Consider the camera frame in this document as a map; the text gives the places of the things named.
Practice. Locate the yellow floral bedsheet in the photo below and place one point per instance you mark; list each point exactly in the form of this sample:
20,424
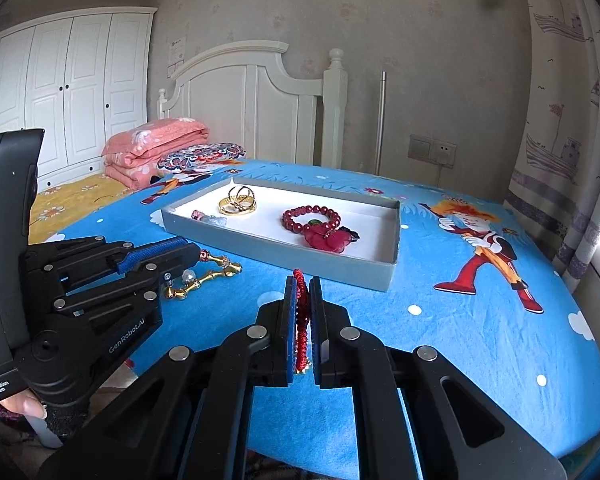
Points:
75,200

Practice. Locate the pink folded quilt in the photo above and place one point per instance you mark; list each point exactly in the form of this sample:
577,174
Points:
150,150

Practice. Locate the person's left hand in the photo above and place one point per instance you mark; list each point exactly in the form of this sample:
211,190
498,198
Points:
27,405

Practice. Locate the wall light switch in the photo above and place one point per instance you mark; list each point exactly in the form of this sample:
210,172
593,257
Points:
420,147

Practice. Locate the red flower hair clip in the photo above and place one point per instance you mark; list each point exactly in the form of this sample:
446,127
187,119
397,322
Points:
325,241

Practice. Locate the grey shallow cardboard box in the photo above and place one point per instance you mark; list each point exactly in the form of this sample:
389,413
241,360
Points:
275,207

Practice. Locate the ship print curtain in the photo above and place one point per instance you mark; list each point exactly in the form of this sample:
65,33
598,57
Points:
560,135

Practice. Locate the interlocked metal rings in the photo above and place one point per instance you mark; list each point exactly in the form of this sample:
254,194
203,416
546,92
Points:
227,205

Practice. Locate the paper wall notice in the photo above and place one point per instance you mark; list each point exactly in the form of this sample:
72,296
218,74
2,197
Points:
177,55

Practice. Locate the white wardrobe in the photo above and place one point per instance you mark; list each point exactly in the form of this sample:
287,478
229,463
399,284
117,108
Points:
70,95

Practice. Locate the patterned round pillow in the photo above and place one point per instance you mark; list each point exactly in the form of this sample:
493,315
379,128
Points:
205,155

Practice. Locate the metal pole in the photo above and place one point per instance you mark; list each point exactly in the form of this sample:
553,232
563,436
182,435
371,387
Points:
381,120

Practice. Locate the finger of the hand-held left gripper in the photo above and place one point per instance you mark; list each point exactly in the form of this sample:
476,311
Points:
130,295
291,340

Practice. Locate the blue cartoon tablecloth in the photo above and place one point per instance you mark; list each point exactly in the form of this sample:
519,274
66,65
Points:
480,335

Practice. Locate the wall power socket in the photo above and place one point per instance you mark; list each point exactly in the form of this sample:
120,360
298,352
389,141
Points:
444,150

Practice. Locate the gold bangle with pearls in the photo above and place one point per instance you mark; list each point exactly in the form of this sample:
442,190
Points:
215,274

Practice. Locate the clear jade pendant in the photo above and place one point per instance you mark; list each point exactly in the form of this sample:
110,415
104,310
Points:
212,221

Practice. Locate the white bed headboard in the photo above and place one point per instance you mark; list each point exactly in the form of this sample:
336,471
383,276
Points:
260,110

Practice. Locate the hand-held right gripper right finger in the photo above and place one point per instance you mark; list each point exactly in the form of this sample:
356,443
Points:
317,340

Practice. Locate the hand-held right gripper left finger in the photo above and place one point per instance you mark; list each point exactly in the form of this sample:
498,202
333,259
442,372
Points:
291,340

